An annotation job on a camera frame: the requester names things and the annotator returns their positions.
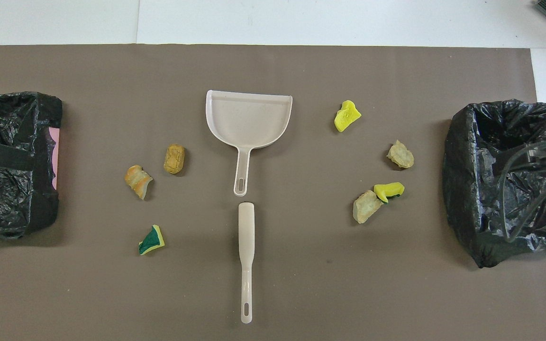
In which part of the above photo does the beige brush with black bristles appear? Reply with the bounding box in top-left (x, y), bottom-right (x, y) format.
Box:
top-left (238, 202), bottom-right (255, 324)

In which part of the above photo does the plain yellow sponge chunk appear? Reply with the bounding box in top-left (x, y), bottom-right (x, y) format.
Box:
top-left (334, 99), bottom-right (362, 133)

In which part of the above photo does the beige plastic dustpan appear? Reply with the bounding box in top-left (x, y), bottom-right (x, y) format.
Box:
top-left (205, 90), bottom-right (293, 197)

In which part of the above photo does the brown paper table mat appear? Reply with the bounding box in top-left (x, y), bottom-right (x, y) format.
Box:
top-left (0, 44), bottom-right (546, 341)

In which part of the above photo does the green yellow sponge wedge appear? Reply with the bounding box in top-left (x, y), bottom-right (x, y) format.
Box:
top-left (138, 224), bottom-right (165, 256)

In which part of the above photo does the orange beige sponge chunk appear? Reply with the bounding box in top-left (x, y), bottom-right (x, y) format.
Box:
top-left (124, 164), bottom-right (154, 200)

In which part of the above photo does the elongated pale beige sponge chunk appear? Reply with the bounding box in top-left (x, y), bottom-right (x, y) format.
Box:
top-left (352, 190), bottom-right (384, 224)

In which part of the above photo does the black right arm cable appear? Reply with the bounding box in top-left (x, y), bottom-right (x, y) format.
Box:
top-left (498, 140), bottom-right (546, 243)

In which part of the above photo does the rounded pale beige sponge chunk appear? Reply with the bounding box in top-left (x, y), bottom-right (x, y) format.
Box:
top-left (386, 139), bottom-right (415, 170)

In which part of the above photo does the pink plastic bin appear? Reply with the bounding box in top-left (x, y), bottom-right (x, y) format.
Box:
top-left (48, 127), bottom-right (60, 191)

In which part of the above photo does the brown yellow sponge chunk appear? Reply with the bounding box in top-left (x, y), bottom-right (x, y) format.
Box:
top-left (163, 144), bottom-right (186, 175)

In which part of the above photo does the curved yellow green sponge piece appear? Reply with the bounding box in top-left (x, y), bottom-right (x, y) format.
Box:
top-left (373, 182), bottom-right (405, 204)

